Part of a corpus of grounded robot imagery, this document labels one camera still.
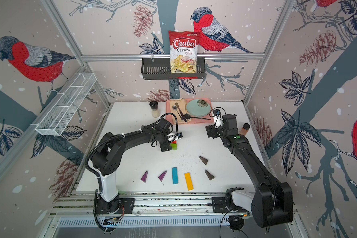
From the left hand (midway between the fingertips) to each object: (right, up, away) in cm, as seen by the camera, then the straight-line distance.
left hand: (172, 137), depth 96 cm
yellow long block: (+11, -23, -14) cm, 29 cm away
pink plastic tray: (+16, +10, +12) cm, 23 cm away
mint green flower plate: (+19, +20, +21) cm, 35 cm away
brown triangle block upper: (+21, -14, -8) cm, 26 cm away
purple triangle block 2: (-5, -20, -14) cm, 25 cm away
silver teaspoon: (+1, +20, +21) cm, 29 cm away
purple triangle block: (-15, -20, -14) cm, 29 cm away
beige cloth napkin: (+7, +24, +23) cm, 34 cm away
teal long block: (+2, -20, -12) cm, 24 cm away
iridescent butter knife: (+3, +23, +23) cm, 32 cm away
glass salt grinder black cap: (-14, +17, +14) cm, 26 cm away
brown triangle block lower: (+23, -20, -14) cm, 34 cm away
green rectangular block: (+1, -6, -1) cm, 6 cm away
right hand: (+25, +10, -11) cm, 29 cm away
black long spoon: (+11, +13, +15) cm, 23 cm away
